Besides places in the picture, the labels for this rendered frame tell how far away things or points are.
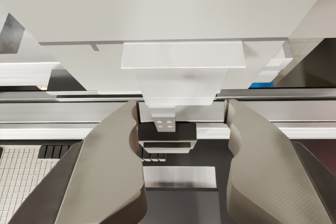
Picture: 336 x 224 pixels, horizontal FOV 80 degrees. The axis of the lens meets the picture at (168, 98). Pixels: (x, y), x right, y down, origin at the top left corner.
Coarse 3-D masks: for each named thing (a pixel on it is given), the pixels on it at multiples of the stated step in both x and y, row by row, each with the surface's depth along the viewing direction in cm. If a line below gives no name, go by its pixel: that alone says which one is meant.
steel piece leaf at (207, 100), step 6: (150, 102) 26; (156, 102) 26; (162, 102) 26; (168, 102) 26; (174, 102) 26; (180, 102) 26; (186, 102) 26; (192, 102) 26; (198, 102) 26; (204, 102) 26; (210, 102) 26
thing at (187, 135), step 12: (156, 108) 27; (168, 108) 27; (156, 120) 33; (168, 120) 32; (144, 132) 41; (156, 132) 40; (168, 132) 40; (180, 132) 40; (192, 132) 40; (144, 144) 41; (156, 144) 41; (168, 144) 40; (180, 144) 40; (192, 144) 43
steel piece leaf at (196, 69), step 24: (144, 48) 14; (168, 48) 14; (192, 48) 14; (216, 48) 14; (240, 48) 14; (144, 72) 18; (168, 72) 18; (192, 72) 18; (216, 72) 18; (144, 96) 24; (168, 96) 24; (192, 96) 24
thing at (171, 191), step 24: (144, 168) 21; (168, 168) 21; (192, 168) 21; (168, 192) 19; (192, 192) 19; (216, 192) 19; (144, 216) 19; (168, 216) 19; (192, 216) 18; (216, 216) 18
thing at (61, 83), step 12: (60, 72) 24; (48, 84) 24; (60, 84) 24; (72, 84) 24; (60, 96) 25; (72, 96) 25; (84, 96) 25; (96, 96) 25; (108, 96) 25; (120, 96) 25; (132, 96) 25; (216, 96) 25
